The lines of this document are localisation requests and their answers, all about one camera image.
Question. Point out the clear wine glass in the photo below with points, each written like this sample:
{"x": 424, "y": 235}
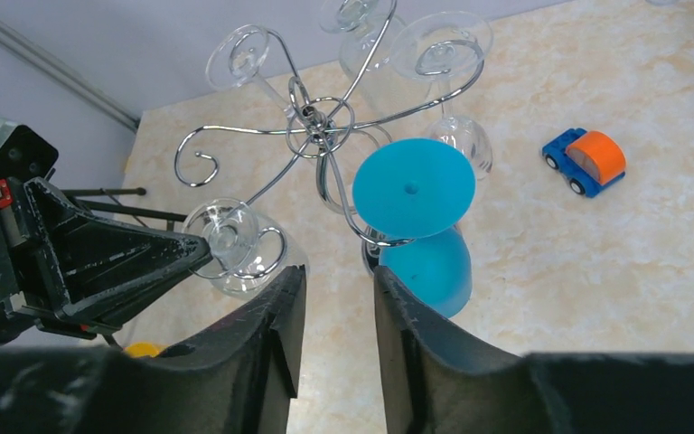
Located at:
{"x": 239, "y": 58}
{"x": 359, "y": 23}
{"x": 440, "y": 49}
{"x": 248, "y": 249}

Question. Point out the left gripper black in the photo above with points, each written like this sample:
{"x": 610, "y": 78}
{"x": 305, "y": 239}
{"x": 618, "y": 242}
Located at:
{"x": 61, "y": 265}

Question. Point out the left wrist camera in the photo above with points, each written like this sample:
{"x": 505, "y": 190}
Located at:
{"x": 23, "y": 153}

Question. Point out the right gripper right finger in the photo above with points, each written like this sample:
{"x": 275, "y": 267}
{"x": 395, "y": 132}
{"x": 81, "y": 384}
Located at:
{"x": 438, "y": 378}

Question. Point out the chrome wire wine glass rack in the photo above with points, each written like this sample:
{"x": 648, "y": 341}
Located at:
{"x": 323, "y": 138}

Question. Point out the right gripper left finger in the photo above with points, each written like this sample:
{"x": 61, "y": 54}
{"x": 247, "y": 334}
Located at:
{"x": 238, "y": 375}

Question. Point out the aluminium corner profile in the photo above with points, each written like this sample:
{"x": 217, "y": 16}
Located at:
{"x": 58, "y": 71}

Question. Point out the clear wine glass back left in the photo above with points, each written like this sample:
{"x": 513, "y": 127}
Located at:
{"x": 239, "y": 58}

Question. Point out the black music stand tripod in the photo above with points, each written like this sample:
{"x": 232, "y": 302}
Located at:
{"x": 106, "y": 200}

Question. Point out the clear wine glass front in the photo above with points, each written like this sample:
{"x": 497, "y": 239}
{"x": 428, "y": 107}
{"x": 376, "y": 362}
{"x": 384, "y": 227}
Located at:
{"x": 248, "y": 249}

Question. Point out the blue wine glass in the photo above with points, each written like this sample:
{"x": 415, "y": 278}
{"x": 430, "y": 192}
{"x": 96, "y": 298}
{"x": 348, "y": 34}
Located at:
{"x": 418, "y": 189}

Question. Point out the orange wine glass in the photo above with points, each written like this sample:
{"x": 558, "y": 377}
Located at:
{"x": 144, "y": 349}

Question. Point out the blue and orange toy car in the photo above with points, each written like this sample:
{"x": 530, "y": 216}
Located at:
{"x": 590, "y": 161}

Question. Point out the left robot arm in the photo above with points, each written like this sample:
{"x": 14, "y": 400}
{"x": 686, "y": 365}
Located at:
{"x": 67, "y": 271}

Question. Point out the clear wine glass back middle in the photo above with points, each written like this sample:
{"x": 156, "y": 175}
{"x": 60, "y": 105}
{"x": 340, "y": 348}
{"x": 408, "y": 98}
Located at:
{"x": 359, "y": 23}

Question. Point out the clear wine glass back right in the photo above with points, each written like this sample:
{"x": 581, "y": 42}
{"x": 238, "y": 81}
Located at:
{"x": 440, "y": 49}

